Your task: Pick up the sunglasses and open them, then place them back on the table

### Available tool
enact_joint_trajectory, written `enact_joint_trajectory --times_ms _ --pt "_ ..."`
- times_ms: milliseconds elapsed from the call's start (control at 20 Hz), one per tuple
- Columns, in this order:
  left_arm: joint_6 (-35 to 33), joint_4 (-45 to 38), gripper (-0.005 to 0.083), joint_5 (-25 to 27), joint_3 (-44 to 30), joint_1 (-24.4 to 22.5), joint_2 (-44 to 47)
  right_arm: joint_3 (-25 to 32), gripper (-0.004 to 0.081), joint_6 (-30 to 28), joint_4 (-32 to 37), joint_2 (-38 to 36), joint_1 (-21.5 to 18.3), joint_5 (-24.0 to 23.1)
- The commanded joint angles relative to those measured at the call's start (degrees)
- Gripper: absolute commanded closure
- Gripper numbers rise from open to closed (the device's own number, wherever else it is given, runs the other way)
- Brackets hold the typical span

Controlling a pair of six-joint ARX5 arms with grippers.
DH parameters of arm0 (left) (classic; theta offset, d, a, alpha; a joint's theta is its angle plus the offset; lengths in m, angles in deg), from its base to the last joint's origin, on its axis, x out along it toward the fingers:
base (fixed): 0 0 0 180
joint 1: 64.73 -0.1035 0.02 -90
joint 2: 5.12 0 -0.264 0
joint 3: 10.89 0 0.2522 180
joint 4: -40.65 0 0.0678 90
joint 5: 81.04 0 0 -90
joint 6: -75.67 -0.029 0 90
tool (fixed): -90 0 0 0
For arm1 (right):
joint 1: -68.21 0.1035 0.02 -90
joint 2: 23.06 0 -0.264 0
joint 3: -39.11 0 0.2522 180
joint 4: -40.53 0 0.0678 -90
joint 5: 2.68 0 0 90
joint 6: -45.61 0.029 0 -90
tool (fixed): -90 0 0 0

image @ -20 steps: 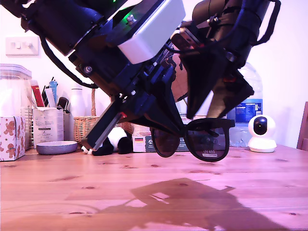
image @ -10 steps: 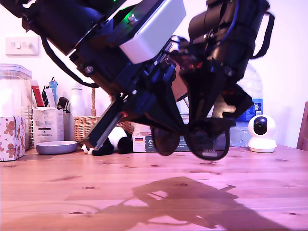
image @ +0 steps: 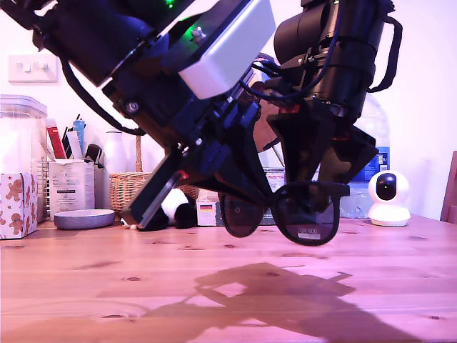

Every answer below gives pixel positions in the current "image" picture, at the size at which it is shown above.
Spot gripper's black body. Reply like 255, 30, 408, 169
103, 73, 261, 229
278, 67, 374, 141

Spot black sunglasses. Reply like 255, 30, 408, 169
218, 181, 351, 247

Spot cardboard can tray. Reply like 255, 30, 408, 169
196, 199, 278, 227

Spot large clear water bottle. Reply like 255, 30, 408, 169
338, 93, 391, 219

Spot panda plush toy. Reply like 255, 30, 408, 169
119, 188, 198, 230

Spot white bottle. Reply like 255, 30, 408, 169
104, 129, 126, 211

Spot blue tube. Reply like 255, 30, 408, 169
72, 119, 86, 158

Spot white paper strip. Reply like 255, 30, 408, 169
66, 131, 84, 160

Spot black pen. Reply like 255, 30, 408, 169
61, 125, 74, 160

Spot red and white packet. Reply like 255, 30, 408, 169
45, 119, 67, 160

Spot grey bowl white inside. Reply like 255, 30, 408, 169
52, 209, 116, 231

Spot clear plastic lidded container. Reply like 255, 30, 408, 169
0, 94, 48, 224

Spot gingerbread print tissue box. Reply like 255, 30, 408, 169
0, 171, 39, 240

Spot thin black cable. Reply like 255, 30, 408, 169
241, 34, 342, 104

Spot small white round camera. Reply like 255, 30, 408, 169
367, 170, 411, 227

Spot thick black sleeved cable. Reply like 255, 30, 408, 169
367, 16, 403, 94
60, 59, 144, 136

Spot wicker basket with handle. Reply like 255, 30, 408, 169
109, 134, 198, 215

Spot metal wire rack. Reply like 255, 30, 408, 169
37, 156, 51, 215

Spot white wall light switch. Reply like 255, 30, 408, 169
7, 53, 59, 84

